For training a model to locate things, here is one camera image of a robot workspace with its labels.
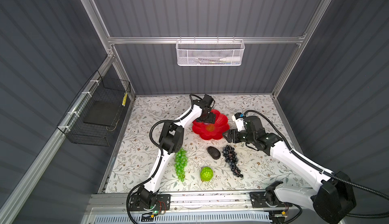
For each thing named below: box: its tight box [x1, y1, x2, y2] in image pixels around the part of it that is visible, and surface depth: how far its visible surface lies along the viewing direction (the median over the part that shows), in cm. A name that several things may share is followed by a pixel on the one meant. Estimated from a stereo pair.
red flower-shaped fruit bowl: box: [191, 109, 230, 141], surface depth 103 cm
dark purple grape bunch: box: [222, 144, 244, 178], surface depth 85 cm
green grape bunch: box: [174, 147, 188, 182], surface depth 85 cm
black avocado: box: [207, 145, 221, 160], surface depth 88 cm
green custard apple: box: [200, 166, 214, 182], surface depth 78 cm
